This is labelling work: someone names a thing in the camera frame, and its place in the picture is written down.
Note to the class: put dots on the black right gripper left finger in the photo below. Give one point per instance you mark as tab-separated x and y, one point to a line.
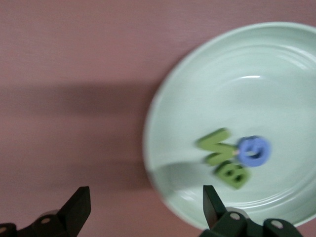
79	207

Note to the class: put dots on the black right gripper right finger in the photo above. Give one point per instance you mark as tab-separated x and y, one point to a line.
213	209

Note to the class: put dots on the green foam letter B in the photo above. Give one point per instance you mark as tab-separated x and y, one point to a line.
245	175

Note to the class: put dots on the blue foam letter G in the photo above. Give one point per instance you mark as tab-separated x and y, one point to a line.
244	148

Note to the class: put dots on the green foam letter N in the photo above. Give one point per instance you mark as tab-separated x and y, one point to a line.
213	138

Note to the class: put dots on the light green plate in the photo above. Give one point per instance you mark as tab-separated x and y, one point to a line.
247	86

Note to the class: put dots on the brown table cover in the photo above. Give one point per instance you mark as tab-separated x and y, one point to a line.
74	61

